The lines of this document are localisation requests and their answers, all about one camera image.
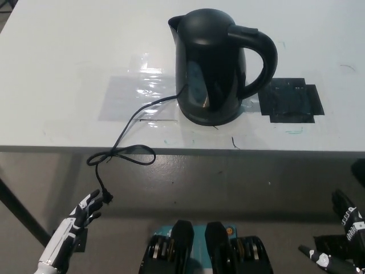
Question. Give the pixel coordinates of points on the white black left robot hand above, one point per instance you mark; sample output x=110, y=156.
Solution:
x=64, y=234

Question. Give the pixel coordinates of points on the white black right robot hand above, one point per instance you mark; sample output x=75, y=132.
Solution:
x=355, y=228

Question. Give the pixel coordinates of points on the black electric kettle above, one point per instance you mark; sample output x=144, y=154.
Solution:
x=216, y=71

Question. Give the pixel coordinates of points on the black tape patch on desk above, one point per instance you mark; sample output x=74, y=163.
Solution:
x=291, y=100

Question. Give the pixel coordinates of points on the black round kettle base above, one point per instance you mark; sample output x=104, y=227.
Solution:
x=212, y=123

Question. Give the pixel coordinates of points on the small black floor tape square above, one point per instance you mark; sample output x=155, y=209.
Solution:
x=82, y=242

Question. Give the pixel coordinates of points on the large black floor tape square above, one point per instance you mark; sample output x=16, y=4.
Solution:
x=328, y=244

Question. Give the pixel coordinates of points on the dark object at floor edge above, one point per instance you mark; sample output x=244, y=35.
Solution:
x=359, y=171

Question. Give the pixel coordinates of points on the grey transparent plastic sheet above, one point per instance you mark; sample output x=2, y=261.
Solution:
x=119, y=100

